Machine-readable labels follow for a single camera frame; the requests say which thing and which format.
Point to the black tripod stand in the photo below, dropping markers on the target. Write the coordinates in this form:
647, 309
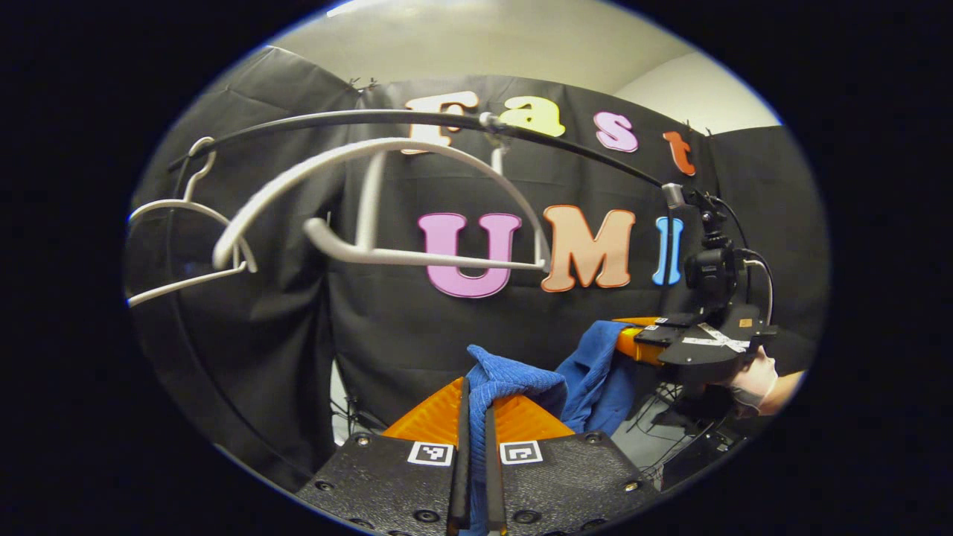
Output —
700, 454
350, 408

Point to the grey tape wrap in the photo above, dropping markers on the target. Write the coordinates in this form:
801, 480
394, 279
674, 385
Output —
491, 121

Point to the black backdrop cloth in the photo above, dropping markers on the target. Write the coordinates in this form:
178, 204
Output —
387, 335

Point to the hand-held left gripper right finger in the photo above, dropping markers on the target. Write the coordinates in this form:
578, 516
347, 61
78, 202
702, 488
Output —
494, 491

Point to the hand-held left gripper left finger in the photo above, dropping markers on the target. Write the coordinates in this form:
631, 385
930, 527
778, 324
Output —
461, 484

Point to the black clothes rack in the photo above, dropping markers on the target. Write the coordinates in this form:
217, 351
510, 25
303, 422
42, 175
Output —
372, 114

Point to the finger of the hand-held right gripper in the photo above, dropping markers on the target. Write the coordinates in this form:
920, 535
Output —
677, 320
663, 335

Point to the white taped clothes hanger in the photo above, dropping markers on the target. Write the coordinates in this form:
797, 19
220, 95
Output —
370, 208

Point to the white empty clothes hanger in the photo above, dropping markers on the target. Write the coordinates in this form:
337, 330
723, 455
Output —
186, 285

